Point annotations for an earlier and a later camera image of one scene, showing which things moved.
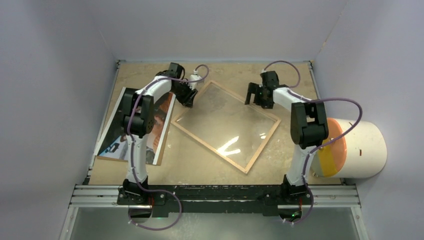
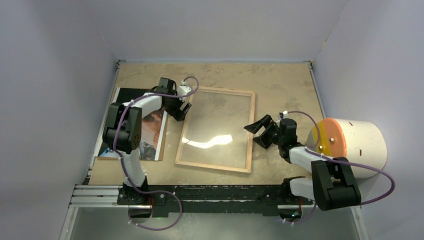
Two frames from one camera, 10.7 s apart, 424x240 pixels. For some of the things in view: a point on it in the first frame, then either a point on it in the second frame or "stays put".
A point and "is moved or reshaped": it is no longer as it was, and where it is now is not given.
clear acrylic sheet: [232, 126] is moved or reshaped
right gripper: [254, 88] -> [266, 122]
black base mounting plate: [171, 199] stays put
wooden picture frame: [212, 148] -> [251, 136]
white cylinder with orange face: [361, 153] stays put
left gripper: [187, 100] -> [178, 114]
